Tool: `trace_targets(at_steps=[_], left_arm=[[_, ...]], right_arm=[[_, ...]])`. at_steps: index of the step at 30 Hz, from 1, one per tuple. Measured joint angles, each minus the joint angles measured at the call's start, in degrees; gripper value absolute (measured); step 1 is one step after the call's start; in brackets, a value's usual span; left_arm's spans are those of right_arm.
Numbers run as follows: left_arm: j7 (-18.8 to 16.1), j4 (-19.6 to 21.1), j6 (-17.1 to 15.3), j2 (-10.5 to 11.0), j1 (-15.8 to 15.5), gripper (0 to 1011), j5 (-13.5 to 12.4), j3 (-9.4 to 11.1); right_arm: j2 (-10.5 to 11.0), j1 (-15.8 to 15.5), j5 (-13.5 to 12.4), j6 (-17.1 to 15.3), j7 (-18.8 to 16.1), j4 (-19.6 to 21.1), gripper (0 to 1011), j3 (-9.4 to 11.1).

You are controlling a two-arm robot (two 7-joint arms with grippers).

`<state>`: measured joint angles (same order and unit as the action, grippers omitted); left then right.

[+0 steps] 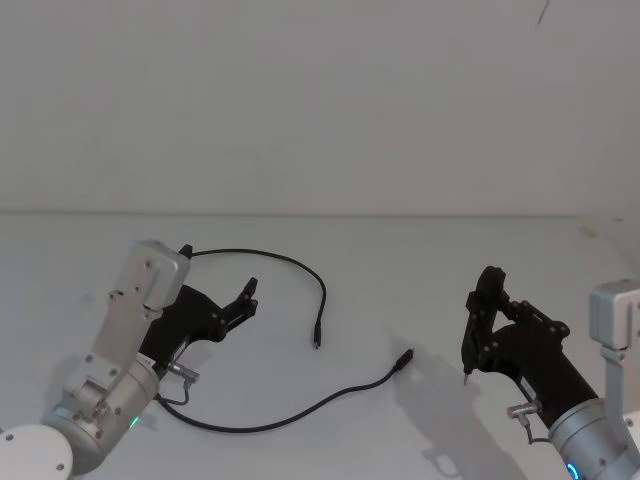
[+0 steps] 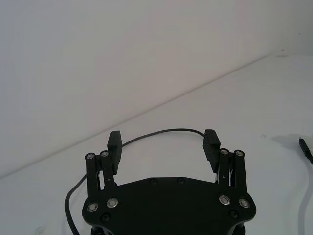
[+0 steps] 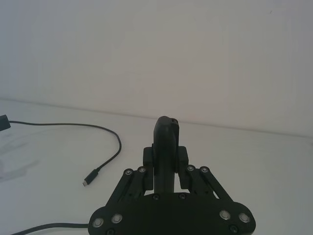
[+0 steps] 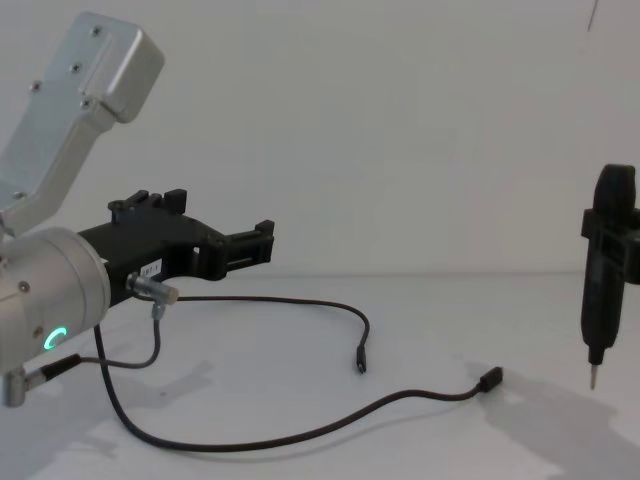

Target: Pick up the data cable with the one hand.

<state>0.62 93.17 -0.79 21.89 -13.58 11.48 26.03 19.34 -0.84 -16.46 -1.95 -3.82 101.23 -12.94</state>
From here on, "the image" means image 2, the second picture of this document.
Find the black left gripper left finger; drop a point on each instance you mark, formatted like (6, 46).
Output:
(115, 149)

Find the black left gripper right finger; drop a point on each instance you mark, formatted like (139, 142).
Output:
(209, 149)

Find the white table cloth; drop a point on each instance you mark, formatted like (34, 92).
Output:
(244, 102)

